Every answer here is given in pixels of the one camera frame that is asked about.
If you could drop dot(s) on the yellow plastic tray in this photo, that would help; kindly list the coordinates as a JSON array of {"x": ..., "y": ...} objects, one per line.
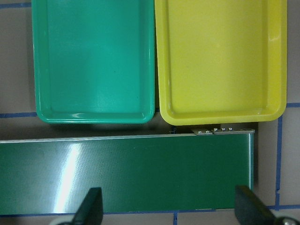
[{"x": 221, "y": 61}]

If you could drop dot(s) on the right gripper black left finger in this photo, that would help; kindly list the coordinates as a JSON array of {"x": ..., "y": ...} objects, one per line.
[{"x": 90, "y": 211}]

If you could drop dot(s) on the green conveyor belt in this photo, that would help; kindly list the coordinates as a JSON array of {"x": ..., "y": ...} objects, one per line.
[{"x": 140, "y": 173}]

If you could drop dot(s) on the green plastic tray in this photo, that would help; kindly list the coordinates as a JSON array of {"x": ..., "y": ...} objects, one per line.
[{"x": 94, "y": 60}]

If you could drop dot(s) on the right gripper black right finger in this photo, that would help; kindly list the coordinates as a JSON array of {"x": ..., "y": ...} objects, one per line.
[{"x": 249, "y": 209}]

